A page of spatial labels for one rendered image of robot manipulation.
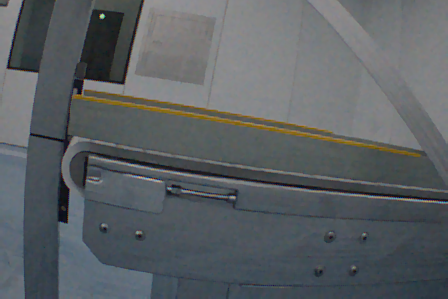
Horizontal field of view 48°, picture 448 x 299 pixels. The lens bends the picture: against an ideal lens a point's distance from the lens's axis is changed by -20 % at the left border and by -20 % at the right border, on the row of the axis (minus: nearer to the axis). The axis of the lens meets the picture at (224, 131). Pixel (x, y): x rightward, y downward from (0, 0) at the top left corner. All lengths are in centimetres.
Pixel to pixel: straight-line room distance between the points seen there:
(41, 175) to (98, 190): 30
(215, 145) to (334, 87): 599
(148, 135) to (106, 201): 7
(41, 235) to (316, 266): 42
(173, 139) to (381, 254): 24
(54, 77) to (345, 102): 589
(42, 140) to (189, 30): 506
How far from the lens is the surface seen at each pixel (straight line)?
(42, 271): 83
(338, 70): 650
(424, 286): 70
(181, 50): 578
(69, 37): 78
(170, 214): 51
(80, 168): 51
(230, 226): 52
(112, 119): 49
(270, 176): 53
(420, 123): 50
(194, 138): 50
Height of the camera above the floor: 88
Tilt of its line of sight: 3 degrees down
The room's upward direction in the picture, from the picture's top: 10 degrees clockwise
